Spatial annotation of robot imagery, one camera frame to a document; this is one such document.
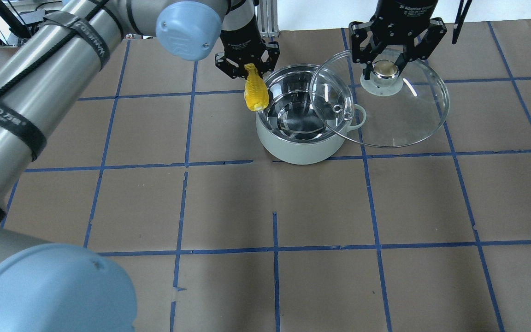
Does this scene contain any silver robot arm with corn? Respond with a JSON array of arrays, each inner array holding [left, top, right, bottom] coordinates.
[[4, 40, 448, 332]]

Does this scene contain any glass pot lid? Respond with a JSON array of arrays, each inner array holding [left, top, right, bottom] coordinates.
[[308, 48, 450, 148]]

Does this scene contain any black gripper over pot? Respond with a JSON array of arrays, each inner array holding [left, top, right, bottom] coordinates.
[[348, 0, 447, 81]]

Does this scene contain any white cooking pot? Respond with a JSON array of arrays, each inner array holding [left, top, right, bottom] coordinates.
[[255, 64, 367, 165]]

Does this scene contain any yellow corn cob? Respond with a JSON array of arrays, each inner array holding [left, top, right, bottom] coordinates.
[[244, 63, 270, 112]]

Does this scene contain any aluminium frame post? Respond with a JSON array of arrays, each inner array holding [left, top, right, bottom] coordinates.
[[254, 0, 279, 38]]

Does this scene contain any brown paper table cover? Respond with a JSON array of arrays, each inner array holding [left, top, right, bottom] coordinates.
[[1, 20, 531, 332]]

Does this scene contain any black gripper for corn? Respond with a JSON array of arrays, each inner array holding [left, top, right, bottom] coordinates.
[[215, 28, 280, 78]]

